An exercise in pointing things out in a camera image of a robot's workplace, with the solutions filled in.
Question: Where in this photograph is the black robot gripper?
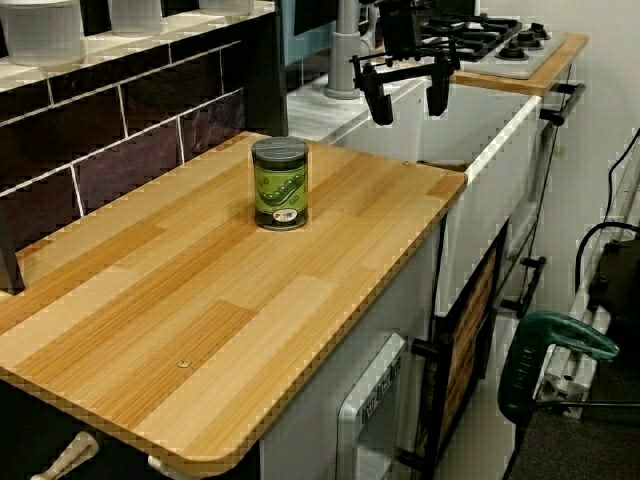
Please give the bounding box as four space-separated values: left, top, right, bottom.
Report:
349 0 461 126

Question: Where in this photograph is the green pea can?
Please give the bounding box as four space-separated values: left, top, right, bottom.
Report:
250 137 310 232

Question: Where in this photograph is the white toy sink basin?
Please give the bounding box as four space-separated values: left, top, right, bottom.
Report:
287 74 545 317

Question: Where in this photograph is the grey toy faucet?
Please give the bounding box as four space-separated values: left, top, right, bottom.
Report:
324 0 362 100

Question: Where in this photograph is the black stove grate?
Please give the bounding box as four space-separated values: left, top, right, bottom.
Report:
420 12 524 64

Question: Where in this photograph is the teal panel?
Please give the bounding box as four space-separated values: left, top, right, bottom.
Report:
279 0 335 67

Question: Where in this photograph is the black stove knob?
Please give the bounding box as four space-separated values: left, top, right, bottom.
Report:
516 22 552 51
494 39 531 64

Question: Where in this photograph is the white stove top plate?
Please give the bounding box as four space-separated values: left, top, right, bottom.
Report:
419 12 567 81

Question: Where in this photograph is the wooden slat cabinet door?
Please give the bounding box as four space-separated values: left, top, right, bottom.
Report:
424 244 503 469

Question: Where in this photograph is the black equipment box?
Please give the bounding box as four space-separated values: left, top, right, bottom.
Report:
588 238 640 317

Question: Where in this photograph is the medium white plastic canister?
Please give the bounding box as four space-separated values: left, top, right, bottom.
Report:
108 0 164 37

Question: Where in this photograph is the green power drill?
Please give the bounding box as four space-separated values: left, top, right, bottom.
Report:
496 309 622 422

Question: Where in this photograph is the white dishwasher front panel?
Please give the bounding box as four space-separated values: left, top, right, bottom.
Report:
335 332 409 480

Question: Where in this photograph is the large white plastic canister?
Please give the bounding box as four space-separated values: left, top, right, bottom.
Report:
0 0 87 69

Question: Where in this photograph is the tall black frame post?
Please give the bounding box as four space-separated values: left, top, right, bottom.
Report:
241 0 292 140

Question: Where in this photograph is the black oven bar handle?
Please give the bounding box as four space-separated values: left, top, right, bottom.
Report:
538 82 587 127

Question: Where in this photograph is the black power cable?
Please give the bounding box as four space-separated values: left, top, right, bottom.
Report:
573 124 640 301

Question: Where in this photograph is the black cabinet bar handle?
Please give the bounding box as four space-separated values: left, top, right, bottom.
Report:
501 254 549 317

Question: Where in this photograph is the black door bar handle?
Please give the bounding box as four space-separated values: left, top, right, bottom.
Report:
397 333 457 472

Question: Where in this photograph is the aluminium extrusion rail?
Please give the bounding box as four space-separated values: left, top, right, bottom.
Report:
533 294 617 419

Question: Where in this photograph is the black drill cable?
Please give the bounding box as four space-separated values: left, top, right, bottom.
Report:
503 398 640 480

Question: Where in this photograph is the short black frame post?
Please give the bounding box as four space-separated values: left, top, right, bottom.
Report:
0 197 27 296

